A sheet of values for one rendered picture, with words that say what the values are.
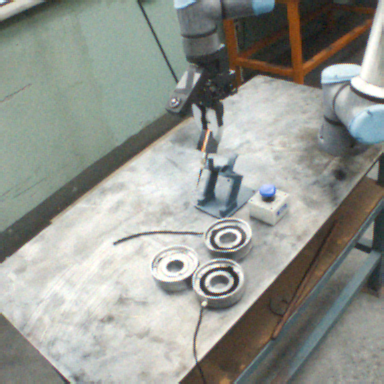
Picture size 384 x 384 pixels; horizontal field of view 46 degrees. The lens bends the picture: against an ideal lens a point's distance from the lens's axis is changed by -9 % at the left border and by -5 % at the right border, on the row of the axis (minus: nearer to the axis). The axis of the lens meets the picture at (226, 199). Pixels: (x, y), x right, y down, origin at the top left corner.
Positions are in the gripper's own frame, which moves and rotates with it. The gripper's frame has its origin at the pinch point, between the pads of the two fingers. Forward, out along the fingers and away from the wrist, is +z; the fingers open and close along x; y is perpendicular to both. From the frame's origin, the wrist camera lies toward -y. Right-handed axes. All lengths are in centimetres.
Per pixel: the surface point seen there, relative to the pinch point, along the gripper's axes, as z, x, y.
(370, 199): 45, -16, 48
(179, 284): 16.9, -11.8, -25.9
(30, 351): 100, 78, -55
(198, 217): 19.8, 1.8, -6.8
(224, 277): 17.6, -17.6, -18.6
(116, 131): 79, 152, 62
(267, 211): 15.9, -13.8, 0.6
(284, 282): 44.8, -13.7, 4.7
